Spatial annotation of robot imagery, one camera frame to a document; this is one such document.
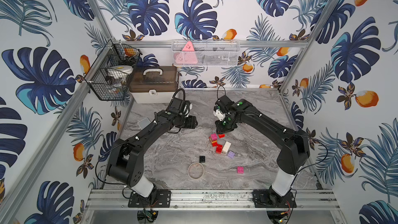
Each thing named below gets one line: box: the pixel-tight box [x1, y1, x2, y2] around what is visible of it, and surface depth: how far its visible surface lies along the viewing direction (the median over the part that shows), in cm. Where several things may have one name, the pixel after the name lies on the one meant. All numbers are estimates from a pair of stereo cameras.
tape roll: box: [187, 161, 205, 180], surface depth 85 cm
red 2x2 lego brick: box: [215, 144, 223, 154], surface depth 92 cm
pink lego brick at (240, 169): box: [236, 165, 245, 174], surface depth 84 cm
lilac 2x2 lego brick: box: [226, 150, 236, 159], surface depth 89 cm
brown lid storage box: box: [129, 65, 178, 104], surface depth 105 cm
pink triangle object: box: [173, 40, 198, 65], surface depth 92 cm
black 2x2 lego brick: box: [199, 155, 206, 163], surface depth 87 cm
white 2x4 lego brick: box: [221, 141, 232, 154], surface depth 92 cm
